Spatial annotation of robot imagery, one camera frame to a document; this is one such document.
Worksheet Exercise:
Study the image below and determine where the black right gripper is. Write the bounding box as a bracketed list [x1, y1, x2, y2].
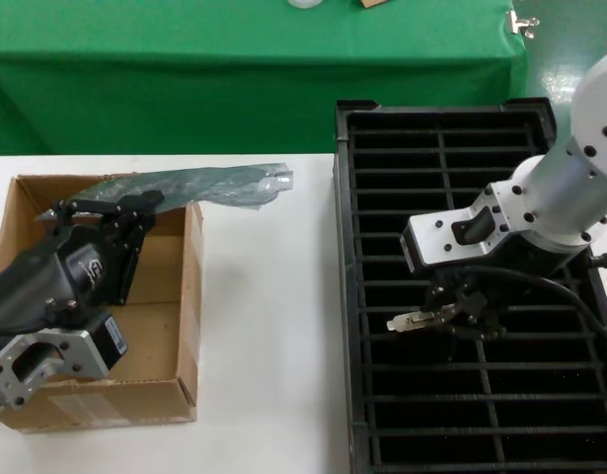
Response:
[411, 235, 573, 343]

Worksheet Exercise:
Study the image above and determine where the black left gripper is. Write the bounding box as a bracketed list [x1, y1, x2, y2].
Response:
[0, 190, 166, 345]

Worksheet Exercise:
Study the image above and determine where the graphics card with metal bracket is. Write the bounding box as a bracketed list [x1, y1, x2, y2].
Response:
[385, 309, 465, 336]

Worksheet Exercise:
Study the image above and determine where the grey translucent antistatic bag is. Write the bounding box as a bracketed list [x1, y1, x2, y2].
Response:
[35, 164, 296, 222]

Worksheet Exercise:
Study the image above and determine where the black slotted plastic container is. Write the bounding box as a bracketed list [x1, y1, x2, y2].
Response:
[329, 97, 607, 474]

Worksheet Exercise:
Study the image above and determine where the brown cardboard box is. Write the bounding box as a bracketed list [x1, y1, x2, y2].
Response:
[0, 170, 205, 434]

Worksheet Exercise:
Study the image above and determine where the green tablecloth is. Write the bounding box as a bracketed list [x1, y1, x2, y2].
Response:
[0, 0, 529, 157]

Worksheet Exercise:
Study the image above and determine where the silver metal binder clip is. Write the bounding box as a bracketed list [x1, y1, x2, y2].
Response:
[504, 9, 541, 40]

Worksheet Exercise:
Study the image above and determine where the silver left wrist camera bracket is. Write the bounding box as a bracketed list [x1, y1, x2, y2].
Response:
[0, 308, 132, 412]

